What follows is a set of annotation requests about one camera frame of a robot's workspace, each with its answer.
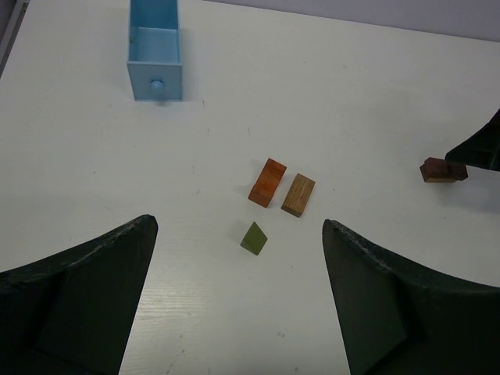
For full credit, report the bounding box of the orange arch wood block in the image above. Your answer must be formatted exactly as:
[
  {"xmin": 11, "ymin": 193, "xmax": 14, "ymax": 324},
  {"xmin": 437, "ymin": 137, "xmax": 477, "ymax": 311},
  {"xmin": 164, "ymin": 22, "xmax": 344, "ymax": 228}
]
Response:
[{"xmin": 248, "ymin": 159, "xmax": 287, "ymax": 208}]

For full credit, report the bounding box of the walnut base block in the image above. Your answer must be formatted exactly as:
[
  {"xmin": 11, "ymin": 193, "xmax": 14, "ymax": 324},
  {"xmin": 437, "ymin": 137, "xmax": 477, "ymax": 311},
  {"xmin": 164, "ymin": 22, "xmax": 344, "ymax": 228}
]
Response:
[{"xmin": 423, "ymin": 173, "xmax": 467, "ymax": 183}]

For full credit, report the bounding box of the green triangular wood block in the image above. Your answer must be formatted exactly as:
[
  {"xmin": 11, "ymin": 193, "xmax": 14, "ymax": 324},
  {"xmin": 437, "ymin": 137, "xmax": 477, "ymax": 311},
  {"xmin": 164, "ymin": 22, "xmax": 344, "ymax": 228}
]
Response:
[{"xmin": 240, "ymin": 222, "xmax": 268, "ymax": 256}]

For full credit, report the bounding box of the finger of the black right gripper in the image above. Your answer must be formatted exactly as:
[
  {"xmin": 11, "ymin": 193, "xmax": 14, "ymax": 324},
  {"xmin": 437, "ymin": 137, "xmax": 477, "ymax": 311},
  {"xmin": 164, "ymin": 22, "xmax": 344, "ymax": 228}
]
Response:
[{"xmin": 445, "ymin": 111, "xmax": 500, "ymax": 171}]

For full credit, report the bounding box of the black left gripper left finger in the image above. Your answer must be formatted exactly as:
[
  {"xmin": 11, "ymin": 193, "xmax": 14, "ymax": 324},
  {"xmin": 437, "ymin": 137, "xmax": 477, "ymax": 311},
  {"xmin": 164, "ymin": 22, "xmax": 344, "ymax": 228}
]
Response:
[{"xmin": 1, "ymin": 215, "xmax": 159, "ymax": 374}]

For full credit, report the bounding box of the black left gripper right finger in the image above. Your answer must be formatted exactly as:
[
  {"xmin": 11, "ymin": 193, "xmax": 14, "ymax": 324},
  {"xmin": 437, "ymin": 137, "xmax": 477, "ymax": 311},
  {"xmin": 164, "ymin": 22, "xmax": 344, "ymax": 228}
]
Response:
[{"xmin": 322, "ymin": 220, "xmax": 499, "ymax": 374}]

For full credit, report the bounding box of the dark brown small block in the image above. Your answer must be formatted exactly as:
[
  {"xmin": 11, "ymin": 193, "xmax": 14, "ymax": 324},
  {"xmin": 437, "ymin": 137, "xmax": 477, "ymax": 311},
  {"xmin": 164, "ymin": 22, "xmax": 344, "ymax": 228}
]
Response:
[{"xmin": 447, "ymin": 162, "xmax": 468, "ymax": 181}]

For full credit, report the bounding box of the blue wooden drawer box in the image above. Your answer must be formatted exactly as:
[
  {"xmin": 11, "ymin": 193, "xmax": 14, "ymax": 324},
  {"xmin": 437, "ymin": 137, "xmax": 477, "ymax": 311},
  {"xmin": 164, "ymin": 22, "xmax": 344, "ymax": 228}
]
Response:
[{"xmin": 127, "ymin": 0, "xmax": 183, "ymax": 102}]

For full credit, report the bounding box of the reddish brown cube block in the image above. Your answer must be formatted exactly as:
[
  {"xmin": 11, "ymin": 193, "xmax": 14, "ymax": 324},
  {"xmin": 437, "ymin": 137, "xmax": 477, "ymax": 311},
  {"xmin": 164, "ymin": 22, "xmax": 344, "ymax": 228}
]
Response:
[{"xmin": 420, "ymin": 157, "xmax": 449, "ymax": 180}]

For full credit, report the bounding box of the light oak rectangular block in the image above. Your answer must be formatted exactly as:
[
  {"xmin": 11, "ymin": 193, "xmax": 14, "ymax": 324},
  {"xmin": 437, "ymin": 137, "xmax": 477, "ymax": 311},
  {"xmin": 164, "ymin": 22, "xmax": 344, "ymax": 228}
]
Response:
[{"xmin": 281, "ymin": 173, "xmax": 316, "ymax": 217}]

